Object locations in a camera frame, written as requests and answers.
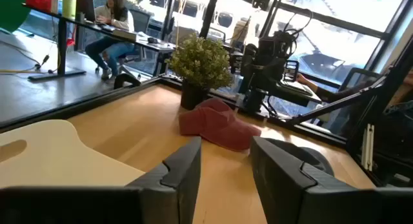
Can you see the black office desk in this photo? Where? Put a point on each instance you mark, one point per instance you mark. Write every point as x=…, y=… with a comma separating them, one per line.
x=61, y=46

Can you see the black table frame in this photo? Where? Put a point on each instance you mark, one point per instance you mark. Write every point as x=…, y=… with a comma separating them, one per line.
x=64, y=110

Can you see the person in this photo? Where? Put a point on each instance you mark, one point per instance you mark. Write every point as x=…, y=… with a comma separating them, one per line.
x=119, y=17
x=400, y=114

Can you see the potted green plant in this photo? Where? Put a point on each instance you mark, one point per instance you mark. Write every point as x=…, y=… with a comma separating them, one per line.
x=200, y=62

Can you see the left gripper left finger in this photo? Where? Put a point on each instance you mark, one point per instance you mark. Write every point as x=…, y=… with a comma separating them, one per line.
x=174, y=185

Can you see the green board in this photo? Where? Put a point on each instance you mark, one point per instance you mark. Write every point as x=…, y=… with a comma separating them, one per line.
x=11, y=11

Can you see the black computer mouse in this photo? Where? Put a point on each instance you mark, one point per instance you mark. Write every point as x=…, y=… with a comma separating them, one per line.
x=152, y=40

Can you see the black side desk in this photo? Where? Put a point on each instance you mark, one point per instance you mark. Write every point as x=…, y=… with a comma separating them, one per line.
x=290, y=97

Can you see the dark laptop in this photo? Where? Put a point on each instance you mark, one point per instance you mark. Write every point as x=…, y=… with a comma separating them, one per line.
x=85, y=7

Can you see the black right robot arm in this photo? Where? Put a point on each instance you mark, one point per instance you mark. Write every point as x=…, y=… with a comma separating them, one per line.
x=264, y=72

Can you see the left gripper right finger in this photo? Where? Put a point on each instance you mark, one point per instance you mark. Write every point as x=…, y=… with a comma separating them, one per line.
x=280, y=185

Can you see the yellow-green cylinder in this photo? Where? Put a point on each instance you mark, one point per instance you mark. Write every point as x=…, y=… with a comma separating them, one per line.
x=69, y=6

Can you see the white metal bracket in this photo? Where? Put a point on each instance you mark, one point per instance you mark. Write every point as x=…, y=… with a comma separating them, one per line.
x=368, y=146

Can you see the white plastic bin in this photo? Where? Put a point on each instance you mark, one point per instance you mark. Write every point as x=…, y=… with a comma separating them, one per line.
x=64, y=159

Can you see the red cap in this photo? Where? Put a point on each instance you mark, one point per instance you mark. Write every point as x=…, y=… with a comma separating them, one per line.
x=219, y=127

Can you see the white box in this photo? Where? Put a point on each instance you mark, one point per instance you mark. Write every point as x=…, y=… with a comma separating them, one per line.
x=54, y=4

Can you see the white book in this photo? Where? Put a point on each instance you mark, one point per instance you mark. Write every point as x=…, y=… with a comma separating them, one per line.
x=124, y=34

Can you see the red box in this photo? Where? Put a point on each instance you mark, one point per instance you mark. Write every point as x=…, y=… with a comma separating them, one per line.
x=38, y=1

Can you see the beige jug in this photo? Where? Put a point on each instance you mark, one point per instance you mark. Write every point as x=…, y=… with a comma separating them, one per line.
x=240, y=33

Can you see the black curved bracket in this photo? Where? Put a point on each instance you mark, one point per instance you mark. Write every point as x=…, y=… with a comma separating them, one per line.
x=126, y=78

